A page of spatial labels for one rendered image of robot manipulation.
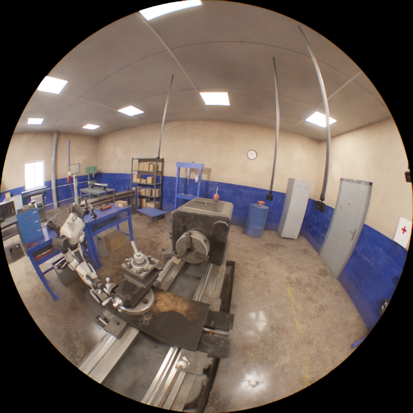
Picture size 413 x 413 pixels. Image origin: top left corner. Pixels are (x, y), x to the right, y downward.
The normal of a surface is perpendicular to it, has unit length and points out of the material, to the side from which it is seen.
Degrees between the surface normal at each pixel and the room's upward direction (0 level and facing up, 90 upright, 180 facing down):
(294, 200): 90
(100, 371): 0
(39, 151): 90
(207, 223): 90
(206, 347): 0
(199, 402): 0
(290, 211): 90
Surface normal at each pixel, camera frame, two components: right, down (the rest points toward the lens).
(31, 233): 0.97, 0.16
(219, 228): -0.23, 0.23
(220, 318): 0.11, -0.96
